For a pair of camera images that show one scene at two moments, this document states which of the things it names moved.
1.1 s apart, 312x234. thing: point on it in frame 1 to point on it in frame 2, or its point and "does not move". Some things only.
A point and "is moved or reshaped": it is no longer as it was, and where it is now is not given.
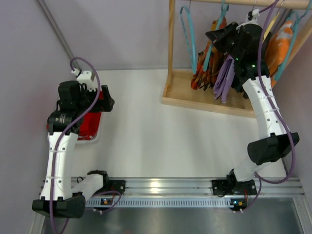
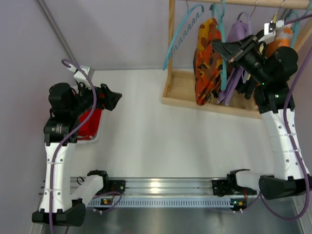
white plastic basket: (102, 144) does not move
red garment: (90, 125) does not move
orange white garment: (277, 48) does not move
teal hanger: (181, 9) to (184, 33)
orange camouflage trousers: (205, 79) is moved or reshaped
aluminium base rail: (187, 192) does not move
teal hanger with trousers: (224, 8) to (219, 12)
